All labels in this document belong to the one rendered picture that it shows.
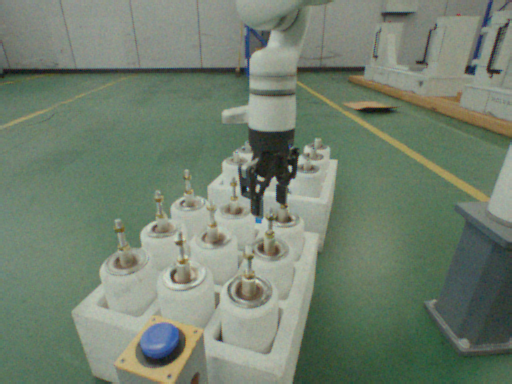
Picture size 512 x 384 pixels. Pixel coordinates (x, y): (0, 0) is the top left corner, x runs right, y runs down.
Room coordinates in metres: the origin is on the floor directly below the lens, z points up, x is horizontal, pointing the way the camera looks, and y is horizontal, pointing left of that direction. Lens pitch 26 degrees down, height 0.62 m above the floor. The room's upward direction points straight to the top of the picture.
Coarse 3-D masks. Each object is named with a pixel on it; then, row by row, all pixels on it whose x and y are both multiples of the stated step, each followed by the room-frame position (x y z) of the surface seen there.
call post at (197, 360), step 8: (200, 336) 0.25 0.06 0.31; (200, 344) 0.25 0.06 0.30; (192, 352) 0.23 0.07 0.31; (200, 352) 0.25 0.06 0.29; (192, 360) 0.23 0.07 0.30; (200, 360) 0.25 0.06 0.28; (184, 368) 0.21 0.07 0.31; (192, 368) 0.23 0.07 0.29; (200, 368) 0.24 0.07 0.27; (120, 376) 0.21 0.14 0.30; (128, 376) 0.21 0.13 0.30; (136, 376) 0.21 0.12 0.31; (184, 376) 0.21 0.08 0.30; (192, 376) 0.23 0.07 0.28; (200, 376) 0.24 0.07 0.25
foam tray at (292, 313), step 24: (312, 240) 0.63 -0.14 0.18; (240, 264) 0.57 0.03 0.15; (312, 264) 0.57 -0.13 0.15; (216, 288) 0.47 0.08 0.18; (312, 288) 0.64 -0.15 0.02; (72, 312) 0.41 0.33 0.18; (96, 312) 0.41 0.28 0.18; (216, 312) 0.41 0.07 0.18; (288, 312) 0.41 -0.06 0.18; (96, 336) 0.40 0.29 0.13; (120, 336) 0.38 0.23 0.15; (216, 336) 0.37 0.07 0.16; (288, 336) 0.36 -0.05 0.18; (96, 360) 0.40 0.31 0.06; (216, 360) 0.32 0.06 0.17; (240, 360) 0.32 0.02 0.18; (264, 360) 0.32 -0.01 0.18; (288, 360) 0.33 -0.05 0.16
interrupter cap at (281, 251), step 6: (258, 240) 0.52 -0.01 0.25; (276, 240) 0.52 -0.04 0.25; (252, 246) 0.50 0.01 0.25; (258, 246) 0.50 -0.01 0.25; (276, 246) 0.51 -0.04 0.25; (282, 246) 0.50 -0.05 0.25; (288, 246) 0.50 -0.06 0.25; (258, 252) 0.48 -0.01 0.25; (264, 252) 0.49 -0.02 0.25; (276, 252) 0.49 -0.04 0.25; (282, 252) 0.48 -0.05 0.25; (288, 252) 0.48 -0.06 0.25; (258, 258) 0.47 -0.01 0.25; (264, 258) 0.47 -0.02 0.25; (270, 258) 0.47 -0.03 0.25; (276, 258) 0.47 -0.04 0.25; (282, 258) 0.47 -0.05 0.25
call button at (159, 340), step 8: (152, 328) 0.25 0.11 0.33; (160, 328) 0.25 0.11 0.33; (168, 328) 0.25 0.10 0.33; (176, 328) 0.25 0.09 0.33; (144, 336) 0.24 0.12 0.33; (152, 336) 0.24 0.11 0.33; (160, 336) 0.24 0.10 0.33; (168, 336) 0.24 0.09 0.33; (176, 336) 0.24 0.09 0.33; (144, 344) 0.23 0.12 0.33; (152, 344) 0.23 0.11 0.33; (160, 344) 0.23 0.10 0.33; (168, 344) 0.23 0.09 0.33; (176, 344) 0.23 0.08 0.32; (144, 352) 0.22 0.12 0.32; (152, 352) 0.22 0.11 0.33; (160, 352) 0.22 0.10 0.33; (168, 352) 0.22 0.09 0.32
